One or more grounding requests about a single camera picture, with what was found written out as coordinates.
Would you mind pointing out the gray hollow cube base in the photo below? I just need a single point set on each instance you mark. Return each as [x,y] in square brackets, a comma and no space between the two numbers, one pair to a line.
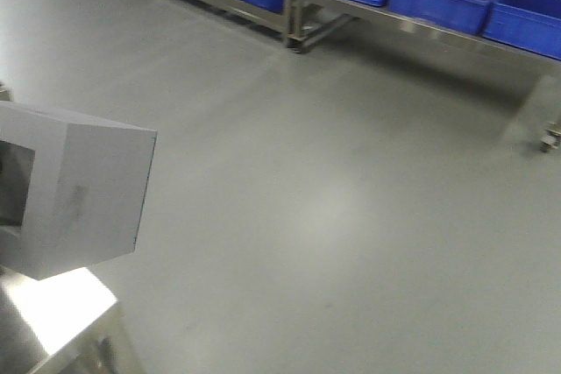
[73,187]

